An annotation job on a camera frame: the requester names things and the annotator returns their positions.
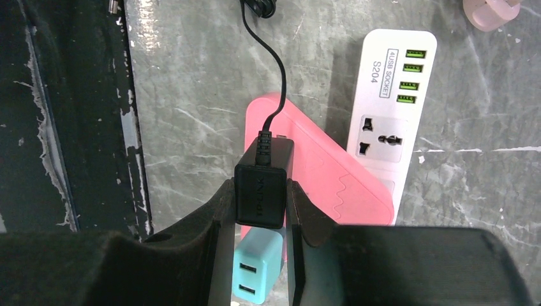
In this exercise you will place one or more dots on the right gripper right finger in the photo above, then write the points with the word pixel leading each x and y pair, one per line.
pixel 338 264

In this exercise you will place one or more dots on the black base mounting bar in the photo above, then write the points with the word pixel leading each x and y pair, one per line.
pixel 71 149

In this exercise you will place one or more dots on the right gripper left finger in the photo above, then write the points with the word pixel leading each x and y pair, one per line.
pixel 188 263

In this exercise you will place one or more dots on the teal cube adapter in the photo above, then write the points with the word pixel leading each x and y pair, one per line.
pixel 257 264

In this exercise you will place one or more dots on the pink triangular power strip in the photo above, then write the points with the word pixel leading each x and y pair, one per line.
pixel 333 180

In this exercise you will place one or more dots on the white power strip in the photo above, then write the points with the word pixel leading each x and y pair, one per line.
pixel 394 71

